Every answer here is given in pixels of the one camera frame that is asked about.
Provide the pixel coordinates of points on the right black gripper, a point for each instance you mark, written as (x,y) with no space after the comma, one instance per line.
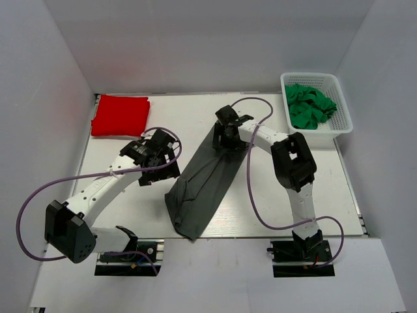
(222,135)

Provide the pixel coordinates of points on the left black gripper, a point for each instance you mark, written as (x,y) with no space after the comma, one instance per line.
(161,173)

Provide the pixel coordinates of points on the dark grey t-shirt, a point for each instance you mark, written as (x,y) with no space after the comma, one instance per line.
(199,190)

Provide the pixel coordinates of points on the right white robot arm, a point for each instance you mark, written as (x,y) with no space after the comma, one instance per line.
(293,163)

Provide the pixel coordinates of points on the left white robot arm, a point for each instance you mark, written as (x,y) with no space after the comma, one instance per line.
(69,226)

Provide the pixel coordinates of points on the folded red t-shirt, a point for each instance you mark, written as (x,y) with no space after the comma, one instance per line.
(120,116)

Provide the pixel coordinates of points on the crumpled green t-shirt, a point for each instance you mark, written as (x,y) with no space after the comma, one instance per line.
(308,107)

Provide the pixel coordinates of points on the white plastic mesh basket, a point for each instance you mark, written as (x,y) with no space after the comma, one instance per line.
(328,84)

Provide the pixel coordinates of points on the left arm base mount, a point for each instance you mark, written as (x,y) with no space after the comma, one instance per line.
(146,262)

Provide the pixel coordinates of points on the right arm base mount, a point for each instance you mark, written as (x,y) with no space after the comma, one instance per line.
(287,262)

